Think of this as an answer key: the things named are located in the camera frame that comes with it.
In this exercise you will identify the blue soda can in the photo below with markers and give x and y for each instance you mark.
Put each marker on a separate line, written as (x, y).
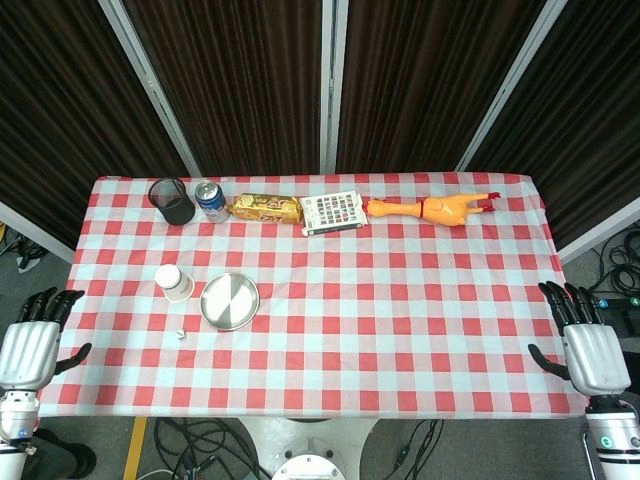
(212, 202)

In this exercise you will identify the dark ribbed partition panel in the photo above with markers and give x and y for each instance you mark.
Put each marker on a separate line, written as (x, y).
(425, 85)
(585, 125)
(240, 85)
(65, 115)

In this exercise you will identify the yellow floor tape strip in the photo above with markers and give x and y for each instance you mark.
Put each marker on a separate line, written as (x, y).
(135, 447)

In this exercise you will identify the white patterned box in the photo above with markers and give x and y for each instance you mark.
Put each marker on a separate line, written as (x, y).
(332, 212)

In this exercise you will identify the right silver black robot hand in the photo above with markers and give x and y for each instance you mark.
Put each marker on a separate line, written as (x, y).
(595, 355)

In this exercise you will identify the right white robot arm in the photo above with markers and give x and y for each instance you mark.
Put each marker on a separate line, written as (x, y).
(617, 435)

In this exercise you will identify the black mesh pen holder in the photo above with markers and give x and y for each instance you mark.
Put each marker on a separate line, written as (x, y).
(172, 202)

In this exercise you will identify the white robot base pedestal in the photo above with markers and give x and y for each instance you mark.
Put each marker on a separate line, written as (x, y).
(305, 445)

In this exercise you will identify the yellow snack packet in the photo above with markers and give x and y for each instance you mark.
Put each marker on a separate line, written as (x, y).
(265, 208)

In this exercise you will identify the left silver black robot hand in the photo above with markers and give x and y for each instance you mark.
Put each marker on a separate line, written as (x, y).
(27, 350)

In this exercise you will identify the grey aluminium partition post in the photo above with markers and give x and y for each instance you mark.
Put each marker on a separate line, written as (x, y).
(332, 85)
(510, 85)
(150, 87)

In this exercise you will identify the black power strip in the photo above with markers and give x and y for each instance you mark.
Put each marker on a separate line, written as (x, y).
(620, 303)

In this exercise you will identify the yellow rubber chicken toy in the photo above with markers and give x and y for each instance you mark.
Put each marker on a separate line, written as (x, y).
(445, 207)

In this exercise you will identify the silver metal plate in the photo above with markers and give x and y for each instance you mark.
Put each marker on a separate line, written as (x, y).
(230, 301)

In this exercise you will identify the white paper cup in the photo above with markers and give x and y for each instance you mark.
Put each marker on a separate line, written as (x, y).
(175, 286)

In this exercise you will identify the red white checkered tablecloth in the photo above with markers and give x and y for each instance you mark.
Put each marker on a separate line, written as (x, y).
(350, 310)

